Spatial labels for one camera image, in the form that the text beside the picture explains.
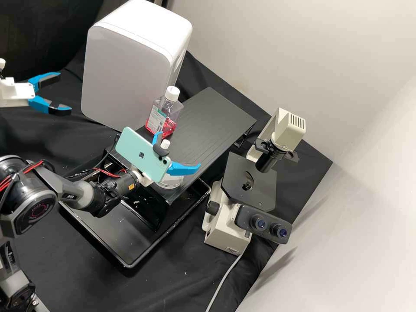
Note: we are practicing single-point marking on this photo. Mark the black tray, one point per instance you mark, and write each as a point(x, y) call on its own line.
point(130, 237)

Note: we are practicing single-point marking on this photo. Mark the red liquid bottle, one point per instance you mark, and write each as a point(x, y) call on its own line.
point(162, 117)

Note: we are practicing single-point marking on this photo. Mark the petri dish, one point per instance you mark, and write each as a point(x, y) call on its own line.
point(170, 183)

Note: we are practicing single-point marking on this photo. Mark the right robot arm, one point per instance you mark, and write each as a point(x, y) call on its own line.
point(31, 195)

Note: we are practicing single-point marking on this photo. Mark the black platform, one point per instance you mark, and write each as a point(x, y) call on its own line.
point(208, 126)

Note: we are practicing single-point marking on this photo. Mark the right wrist camera phone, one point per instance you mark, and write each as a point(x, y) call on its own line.
point(139, 154)

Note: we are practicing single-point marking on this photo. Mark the cream microscope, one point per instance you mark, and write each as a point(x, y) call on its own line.
point(227, 214)

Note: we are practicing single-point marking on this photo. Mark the white box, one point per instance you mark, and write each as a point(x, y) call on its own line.
point(130, 61)

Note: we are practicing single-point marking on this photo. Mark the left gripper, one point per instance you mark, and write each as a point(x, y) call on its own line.
point(14, 92)

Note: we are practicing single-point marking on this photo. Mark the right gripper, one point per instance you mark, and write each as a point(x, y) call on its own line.
point(147, 182)

